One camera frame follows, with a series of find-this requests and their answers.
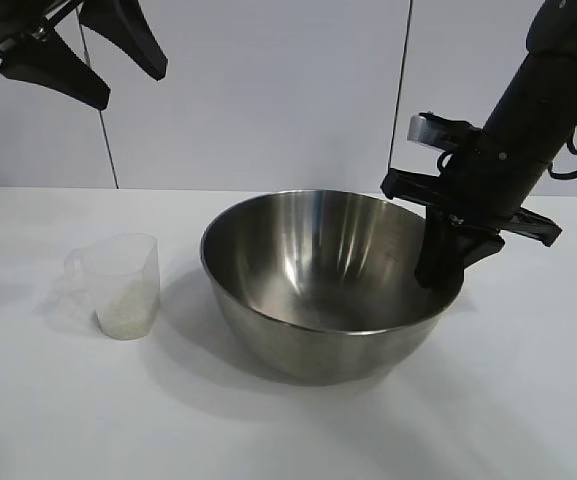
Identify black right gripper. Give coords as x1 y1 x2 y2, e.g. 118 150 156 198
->
380 139 563 289

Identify stainless steel mixing bowl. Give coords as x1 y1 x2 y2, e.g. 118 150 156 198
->
200 188 467 386

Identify clear plastic measuring cup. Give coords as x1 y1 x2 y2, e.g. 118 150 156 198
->
64 232 161 341

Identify white rice grains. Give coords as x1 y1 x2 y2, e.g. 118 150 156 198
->
95 283 160 341

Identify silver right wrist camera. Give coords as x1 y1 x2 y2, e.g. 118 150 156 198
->
407 113 484 152

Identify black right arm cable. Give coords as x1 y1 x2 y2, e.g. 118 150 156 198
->
547 127 577 181

